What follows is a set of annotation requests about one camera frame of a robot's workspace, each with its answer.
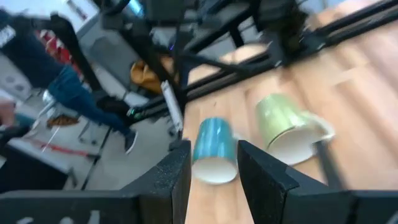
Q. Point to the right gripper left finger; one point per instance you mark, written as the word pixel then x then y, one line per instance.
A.
pixel 168 180

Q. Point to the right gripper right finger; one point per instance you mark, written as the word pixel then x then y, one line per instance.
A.
pixel 264 180

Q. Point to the teal striped mug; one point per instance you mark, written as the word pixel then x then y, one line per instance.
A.
pixel 214 146

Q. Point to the green mug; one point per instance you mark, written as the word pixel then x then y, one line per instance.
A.
pixel 280 121

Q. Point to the white bar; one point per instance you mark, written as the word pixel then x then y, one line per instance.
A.
pixel 172 105

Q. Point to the yellow-brown bag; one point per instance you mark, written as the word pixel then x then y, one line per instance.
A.
pixel 144 76

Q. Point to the person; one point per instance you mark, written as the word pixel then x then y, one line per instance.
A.
pixel 71 90

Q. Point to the black box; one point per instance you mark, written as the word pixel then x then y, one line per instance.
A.
pixel 28 174

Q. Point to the black frame post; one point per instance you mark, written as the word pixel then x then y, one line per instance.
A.
pixel 155 56

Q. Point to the black table frame rail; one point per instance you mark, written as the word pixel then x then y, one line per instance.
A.
pixel 342 31

